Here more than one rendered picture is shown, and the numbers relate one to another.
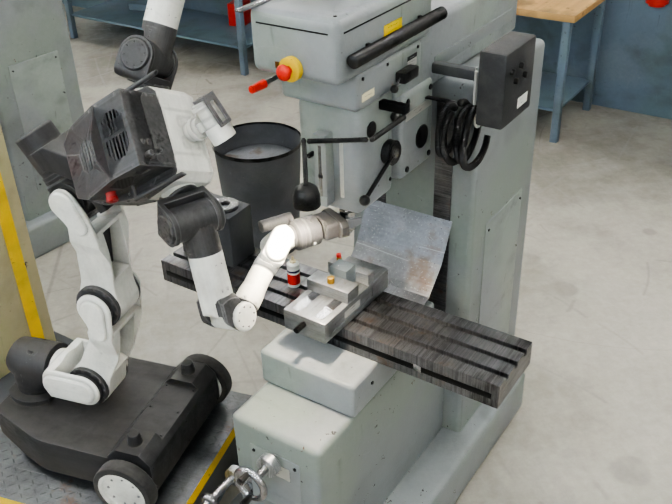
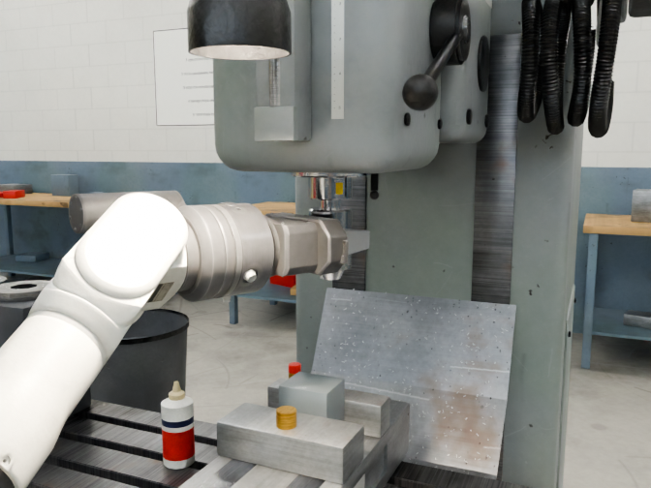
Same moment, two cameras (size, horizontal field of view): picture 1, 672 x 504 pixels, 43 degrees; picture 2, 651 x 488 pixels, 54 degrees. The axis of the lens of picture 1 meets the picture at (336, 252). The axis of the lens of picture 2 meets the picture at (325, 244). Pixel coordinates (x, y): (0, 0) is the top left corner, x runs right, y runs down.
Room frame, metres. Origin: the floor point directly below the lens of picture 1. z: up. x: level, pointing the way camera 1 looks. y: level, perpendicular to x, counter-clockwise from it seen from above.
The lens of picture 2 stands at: (1.46, 0.10, 1.33)
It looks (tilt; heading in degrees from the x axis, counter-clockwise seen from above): 9 degrees down; 349
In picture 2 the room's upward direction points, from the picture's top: straight up
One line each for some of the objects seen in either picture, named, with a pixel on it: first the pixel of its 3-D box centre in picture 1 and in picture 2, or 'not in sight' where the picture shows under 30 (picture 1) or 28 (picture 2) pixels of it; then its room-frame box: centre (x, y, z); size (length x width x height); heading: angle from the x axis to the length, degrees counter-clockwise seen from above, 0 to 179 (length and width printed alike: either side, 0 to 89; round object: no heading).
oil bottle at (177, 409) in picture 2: (293, 270); (177, 421); (2.25, 0.14, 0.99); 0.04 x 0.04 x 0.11
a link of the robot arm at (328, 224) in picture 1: (320, 228); (263, 248); (2.09, 0.04, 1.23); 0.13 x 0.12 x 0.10; 31
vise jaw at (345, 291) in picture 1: (332, 286); (290, 440); (2.10, 0.01, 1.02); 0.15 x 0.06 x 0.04; 54
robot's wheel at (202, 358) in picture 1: (204, 379); not in sight; (2.32, 0.48, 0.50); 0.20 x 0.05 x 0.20; 70
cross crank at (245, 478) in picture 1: (258, 476); not in sight; (1.72, 0.25, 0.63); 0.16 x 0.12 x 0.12; 146
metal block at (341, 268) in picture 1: (342, 273); (312, 407); (2.15, -0.02, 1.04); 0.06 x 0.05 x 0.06; 54
